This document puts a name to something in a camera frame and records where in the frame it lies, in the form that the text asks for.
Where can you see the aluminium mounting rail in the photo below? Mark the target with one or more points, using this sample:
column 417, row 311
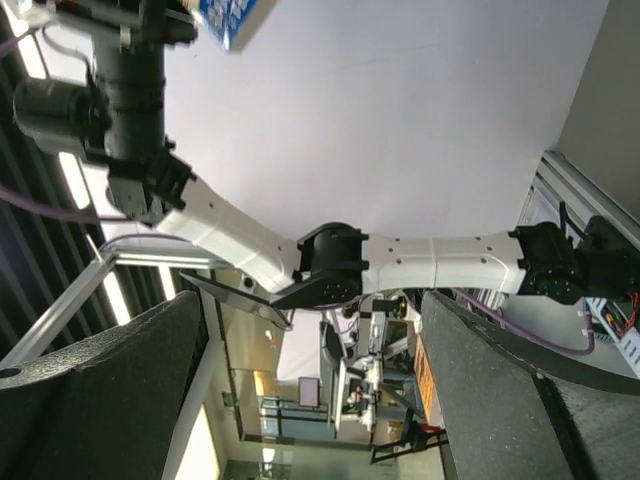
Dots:
column 557, row 181

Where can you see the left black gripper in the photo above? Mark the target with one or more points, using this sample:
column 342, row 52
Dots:
column 116, row 118

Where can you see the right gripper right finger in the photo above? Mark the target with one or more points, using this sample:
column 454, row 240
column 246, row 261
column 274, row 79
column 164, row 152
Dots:
column 515, row 410

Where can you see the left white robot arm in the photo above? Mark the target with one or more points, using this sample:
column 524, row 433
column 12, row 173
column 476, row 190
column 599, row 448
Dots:
column 336, row 263

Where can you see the dark blue 91-storey book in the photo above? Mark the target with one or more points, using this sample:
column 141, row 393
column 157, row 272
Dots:
column 232, row 23

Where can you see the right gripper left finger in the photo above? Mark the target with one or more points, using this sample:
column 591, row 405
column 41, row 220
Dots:
column 104, row 407

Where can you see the perforated cable tray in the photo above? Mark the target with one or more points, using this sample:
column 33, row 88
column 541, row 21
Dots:
column 620, row 326

